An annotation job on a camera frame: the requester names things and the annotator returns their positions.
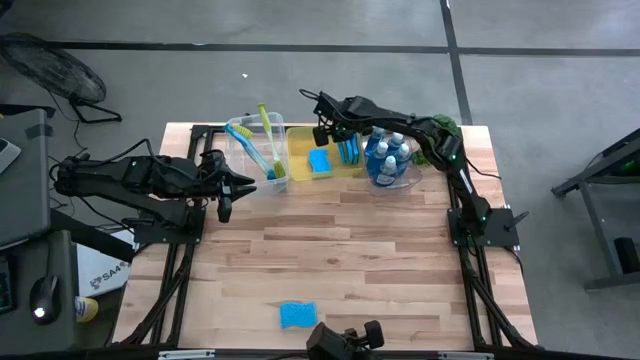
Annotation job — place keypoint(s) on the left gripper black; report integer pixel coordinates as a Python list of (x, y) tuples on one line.
[(217, 180)]

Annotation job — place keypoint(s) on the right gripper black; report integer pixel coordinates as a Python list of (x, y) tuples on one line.
[(340, 112)]

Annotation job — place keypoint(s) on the blue dish brush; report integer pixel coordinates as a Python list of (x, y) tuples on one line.
[(261, 156), (240, 140)]

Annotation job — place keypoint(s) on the green dish brush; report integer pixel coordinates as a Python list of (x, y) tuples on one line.
[(270, 135), (243, 131)]

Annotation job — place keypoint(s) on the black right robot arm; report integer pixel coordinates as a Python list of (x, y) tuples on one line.
[(435, 137)]

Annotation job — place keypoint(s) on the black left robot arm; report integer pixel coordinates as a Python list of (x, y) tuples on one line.
[(125, 177)]

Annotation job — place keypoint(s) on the tall clear plastic bin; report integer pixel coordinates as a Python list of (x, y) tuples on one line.
[(235, 165)]

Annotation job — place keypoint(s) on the yellow plastic tray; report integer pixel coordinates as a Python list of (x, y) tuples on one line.
[(300, 150)]

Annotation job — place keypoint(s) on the green potted plant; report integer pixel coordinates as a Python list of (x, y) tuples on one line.
[(445, 120)]

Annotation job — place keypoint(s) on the black diagonal bar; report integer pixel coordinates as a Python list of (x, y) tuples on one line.
[(95, 239)]

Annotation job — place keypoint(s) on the white cardboard box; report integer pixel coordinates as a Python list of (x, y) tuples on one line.
[(105, 270)]

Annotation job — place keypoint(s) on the black clamp-mounted device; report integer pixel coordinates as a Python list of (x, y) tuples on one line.
[(330, 345)]

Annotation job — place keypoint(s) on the black floor fan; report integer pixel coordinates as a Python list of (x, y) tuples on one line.
[(55, 70)]

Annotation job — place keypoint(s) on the black computer mouse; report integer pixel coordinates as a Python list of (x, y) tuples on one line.
[(45, 300)]

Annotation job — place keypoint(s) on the silver laptop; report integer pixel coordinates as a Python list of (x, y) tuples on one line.
[(7, 155)]

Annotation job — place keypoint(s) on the black keyboard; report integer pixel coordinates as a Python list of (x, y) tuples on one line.
[(5, 290)]

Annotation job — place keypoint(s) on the dark grey desk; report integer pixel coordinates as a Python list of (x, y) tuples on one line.
[(20, 330)]

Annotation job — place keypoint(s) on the grey metal stand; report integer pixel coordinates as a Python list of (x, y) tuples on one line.
[(600, 230)]

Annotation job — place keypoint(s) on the black plastic case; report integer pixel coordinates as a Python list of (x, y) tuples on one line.
[(627, 255)]

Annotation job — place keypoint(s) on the black aluminium table frame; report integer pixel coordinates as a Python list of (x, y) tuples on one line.
[(198, 131)]

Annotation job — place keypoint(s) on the white metal bracket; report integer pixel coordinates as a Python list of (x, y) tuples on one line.
[(465, 356), (185, 354)]

